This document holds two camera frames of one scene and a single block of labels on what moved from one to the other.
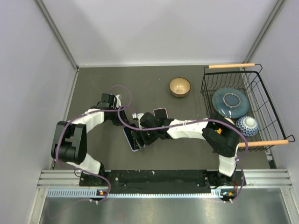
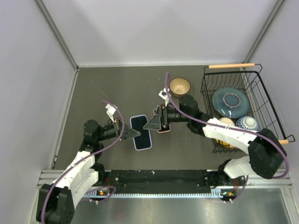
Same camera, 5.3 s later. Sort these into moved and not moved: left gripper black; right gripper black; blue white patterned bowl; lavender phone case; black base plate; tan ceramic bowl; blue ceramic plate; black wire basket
Moved: left gripper black; right gripper black; lavender phone case
Not moved: black wire basket; blue ceramic plate; tan ceramic bowl; blue white patterned bowl; black base plate
